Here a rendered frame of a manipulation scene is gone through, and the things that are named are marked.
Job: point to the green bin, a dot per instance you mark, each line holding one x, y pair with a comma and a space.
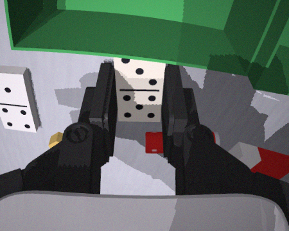
243, 37

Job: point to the brass hex nut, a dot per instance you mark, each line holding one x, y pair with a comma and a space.
55, 139

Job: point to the red aa battery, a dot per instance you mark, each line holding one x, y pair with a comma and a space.
153, 141

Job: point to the white domino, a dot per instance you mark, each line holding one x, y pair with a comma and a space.
17, 108
139, 87

